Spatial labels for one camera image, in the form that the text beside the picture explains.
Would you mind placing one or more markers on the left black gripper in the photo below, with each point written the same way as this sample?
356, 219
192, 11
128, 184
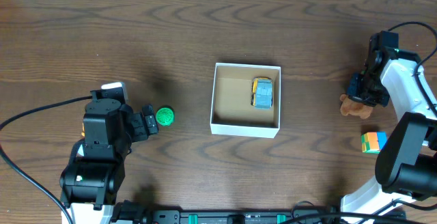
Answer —
143, 124

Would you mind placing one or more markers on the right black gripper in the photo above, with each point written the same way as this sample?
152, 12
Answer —
358, 89

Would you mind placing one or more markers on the brown plush bear toy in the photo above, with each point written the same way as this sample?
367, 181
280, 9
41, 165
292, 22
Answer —
350, 107

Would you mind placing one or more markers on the yellow grey toy truck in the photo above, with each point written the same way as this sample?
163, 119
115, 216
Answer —
262, 93

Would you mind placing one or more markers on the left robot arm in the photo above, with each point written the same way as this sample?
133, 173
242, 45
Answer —
95, 171

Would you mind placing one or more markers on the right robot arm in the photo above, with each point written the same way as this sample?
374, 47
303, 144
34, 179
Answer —
403, 174

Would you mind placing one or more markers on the green round disc toy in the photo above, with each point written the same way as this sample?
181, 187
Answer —
165, 116

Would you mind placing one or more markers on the multicolour puzzle cube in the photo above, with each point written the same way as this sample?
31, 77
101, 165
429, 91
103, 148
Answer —
373, 142

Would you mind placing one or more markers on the orange rubber duck toy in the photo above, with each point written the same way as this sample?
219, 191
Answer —
83, 131

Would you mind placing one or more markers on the white cardboard box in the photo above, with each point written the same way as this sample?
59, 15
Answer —
231, 110

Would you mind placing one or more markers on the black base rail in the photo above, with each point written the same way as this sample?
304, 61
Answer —
235, 218

